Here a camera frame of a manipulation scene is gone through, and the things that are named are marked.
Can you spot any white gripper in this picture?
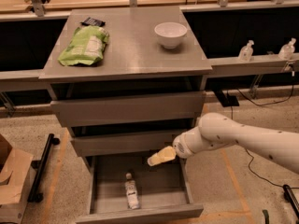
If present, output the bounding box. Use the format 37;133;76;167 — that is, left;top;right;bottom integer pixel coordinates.
148;130;206;166

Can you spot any clear plastic bottle with label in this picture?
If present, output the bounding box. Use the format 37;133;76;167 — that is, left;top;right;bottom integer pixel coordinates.
125;173;140;210

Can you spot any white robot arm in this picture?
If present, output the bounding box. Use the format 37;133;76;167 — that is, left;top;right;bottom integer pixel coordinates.
148;113;299;174

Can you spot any grey middle drawer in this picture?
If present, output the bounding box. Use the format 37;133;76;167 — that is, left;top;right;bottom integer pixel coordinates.
71;129;185;157

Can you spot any grey top drawer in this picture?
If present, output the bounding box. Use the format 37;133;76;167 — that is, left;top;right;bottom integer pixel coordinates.
50;91;206;127

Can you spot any grey open bottom drawer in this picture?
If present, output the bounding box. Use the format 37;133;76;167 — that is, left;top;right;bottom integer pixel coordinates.
76;152;203;224

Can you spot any grey drawer cabinet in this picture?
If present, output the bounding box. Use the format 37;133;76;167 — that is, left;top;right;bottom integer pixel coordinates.
37;6;213;161

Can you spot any clear pump dispenser bottle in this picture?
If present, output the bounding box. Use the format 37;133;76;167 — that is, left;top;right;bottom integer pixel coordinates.
238;40;254;62

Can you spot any white bowl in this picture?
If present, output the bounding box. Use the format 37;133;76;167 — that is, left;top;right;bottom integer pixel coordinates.
154;22;187;49

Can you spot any black bar at right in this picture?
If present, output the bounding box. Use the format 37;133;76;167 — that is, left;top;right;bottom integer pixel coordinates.
283;185;299;219

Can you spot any green snack bag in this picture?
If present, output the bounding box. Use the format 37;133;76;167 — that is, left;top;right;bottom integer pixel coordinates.
58;25;109;66

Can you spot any black metal bar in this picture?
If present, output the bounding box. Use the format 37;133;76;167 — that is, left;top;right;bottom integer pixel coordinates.
27;133;60;203

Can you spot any brown cardboard box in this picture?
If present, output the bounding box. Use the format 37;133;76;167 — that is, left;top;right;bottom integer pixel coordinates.
0;134;35;224

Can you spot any small black packet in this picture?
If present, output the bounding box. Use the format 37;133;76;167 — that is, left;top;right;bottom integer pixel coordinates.
81;17;106;27

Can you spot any grey metal rail shelf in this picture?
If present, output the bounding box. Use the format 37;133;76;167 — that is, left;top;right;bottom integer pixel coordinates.
207;54;291;77

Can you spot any black floor cable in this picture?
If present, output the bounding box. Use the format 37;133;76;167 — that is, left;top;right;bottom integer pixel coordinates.
228;84;299;189

